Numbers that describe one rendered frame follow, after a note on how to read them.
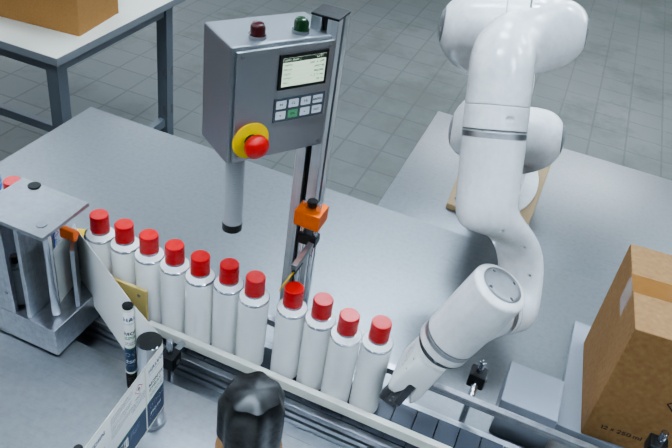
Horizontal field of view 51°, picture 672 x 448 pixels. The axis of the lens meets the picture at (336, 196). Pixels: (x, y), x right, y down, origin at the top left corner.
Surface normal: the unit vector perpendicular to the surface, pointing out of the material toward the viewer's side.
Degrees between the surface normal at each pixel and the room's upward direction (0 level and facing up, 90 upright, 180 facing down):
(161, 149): 0
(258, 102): 90
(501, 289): 20
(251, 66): 90
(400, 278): 0
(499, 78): 64
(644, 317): 0
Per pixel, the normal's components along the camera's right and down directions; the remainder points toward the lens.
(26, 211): 0.13, -0.81
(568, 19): 0.46, 0.03
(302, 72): 0.53, 0.55
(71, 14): -0.29, 0.52
